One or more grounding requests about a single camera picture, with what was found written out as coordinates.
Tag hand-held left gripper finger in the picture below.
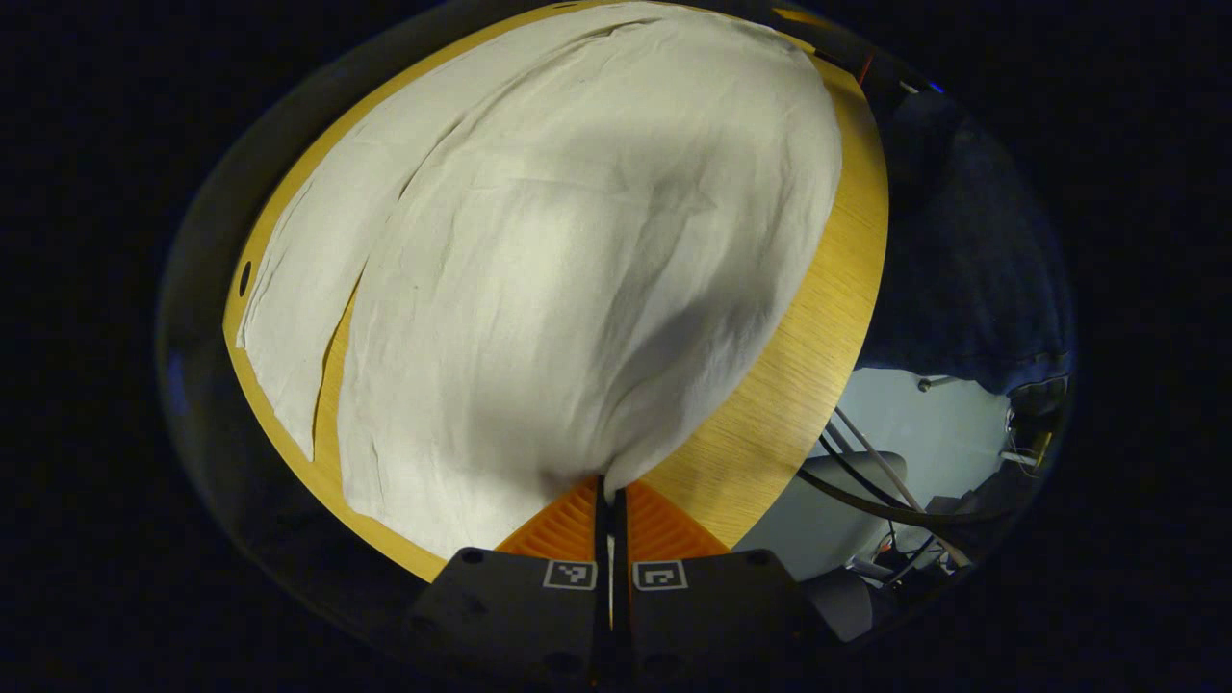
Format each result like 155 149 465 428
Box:
404 476 613 677
614 481 821 677

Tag white jeans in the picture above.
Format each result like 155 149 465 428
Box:
236 0 844 561

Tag grey chair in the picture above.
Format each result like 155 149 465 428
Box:
736 450 911 644

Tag person's dark blue clothing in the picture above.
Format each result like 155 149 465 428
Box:
855 89 1075 398

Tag black cable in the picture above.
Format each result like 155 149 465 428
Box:
797 428 1014 528

